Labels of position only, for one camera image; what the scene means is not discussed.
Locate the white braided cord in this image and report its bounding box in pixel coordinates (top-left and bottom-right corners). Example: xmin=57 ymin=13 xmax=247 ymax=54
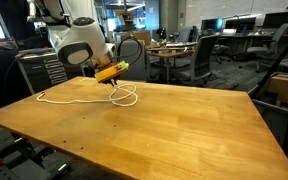
xmin=36 ymin=83 xmax=139 ymax=108

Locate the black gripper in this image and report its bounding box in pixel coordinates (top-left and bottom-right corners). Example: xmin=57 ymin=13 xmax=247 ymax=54
xmin=101 ymin=78 xmax=117 ymax=86

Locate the orange black bar clamp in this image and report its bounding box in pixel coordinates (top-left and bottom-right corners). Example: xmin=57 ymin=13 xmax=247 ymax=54
xmin=0 ymin=139 xmax=71 ymax=180

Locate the yellow wrist camera mount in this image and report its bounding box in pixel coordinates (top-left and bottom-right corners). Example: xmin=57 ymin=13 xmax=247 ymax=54
xmin=95 ymin=61 xmax=129 ymax=83

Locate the cardboard box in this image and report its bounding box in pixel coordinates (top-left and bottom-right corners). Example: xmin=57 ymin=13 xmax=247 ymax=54
xmin=268 ymin=74 xmax=288 ymax=103

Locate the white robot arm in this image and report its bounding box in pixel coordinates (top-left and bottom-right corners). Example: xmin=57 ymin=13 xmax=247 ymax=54
xmin=31 ymin=0 xmax=113 ymax=75

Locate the black drawer cabinet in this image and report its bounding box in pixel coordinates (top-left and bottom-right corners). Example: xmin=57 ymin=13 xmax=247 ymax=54
xmin=17 ymin=48 xmax=85 ymax=94

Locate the grey fabric chair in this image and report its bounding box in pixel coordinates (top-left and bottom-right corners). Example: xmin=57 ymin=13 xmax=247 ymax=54
xmin=114 ymin=40 xmax=146 ymax=81

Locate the dark swivel office chair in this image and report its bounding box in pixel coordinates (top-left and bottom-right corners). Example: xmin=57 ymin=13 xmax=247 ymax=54
xmin=171 ymin=35 xmax=218 ymax=86

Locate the round wooden table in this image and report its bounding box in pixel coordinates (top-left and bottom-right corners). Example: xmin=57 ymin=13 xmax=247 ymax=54
xmin=146 ymin=42 xmax=197 ymax=81

